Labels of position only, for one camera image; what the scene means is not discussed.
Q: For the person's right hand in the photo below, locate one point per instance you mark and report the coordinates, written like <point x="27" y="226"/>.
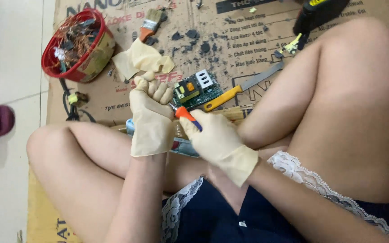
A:
<point x="214" y="141"/>

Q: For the person's left hand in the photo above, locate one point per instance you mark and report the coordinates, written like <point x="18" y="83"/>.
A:
<point x="150" y="114"/>

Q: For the person's right fingers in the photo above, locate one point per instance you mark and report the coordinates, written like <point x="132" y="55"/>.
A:
<point x="189" y="127"/>

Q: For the blue plastic casing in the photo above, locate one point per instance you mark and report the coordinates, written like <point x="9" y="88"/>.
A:
<point x="185" y="149"/>

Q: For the green circuit board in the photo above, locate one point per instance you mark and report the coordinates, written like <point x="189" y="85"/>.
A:
<point x="204" y="92"/>

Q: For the beige latex glove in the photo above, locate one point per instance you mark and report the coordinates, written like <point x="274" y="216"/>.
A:
<point x="140" y="59"/>

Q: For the scattered black debris pieces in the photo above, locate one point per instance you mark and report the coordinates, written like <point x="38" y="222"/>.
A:
<point x="192" y="33"/>

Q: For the navy shorts with white lace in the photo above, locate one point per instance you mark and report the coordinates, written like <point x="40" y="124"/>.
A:
<point x="214" y="219"/>

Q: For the printed brown cardboard sheet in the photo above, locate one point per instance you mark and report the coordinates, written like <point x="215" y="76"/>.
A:
<point x="214" y="20"/>

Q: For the person's left leg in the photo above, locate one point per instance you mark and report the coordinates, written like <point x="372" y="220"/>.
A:
<point x="86" y="168"/>

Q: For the person's leg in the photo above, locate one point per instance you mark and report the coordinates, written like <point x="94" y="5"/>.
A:
<point x="343" y="111"/>
<point x="86" y="168"/>

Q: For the red plastic bowl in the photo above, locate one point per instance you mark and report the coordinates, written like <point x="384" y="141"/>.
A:
<point x="98" y="57"/>

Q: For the yellow taped small transformer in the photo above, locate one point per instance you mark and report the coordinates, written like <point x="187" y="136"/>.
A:
<point x="74" y="99"/>

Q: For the yellow and black coil component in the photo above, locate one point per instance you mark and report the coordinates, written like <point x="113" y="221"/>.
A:
<point x="292" y="47"/>

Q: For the person's right leg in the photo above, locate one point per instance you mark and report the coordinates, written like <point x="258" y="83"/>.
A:
<point x="343" y="111"/>

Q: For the black and yellow power tool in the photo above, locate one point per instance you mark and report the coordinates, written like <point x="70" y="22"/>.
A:
<point x="319" y="15"/>

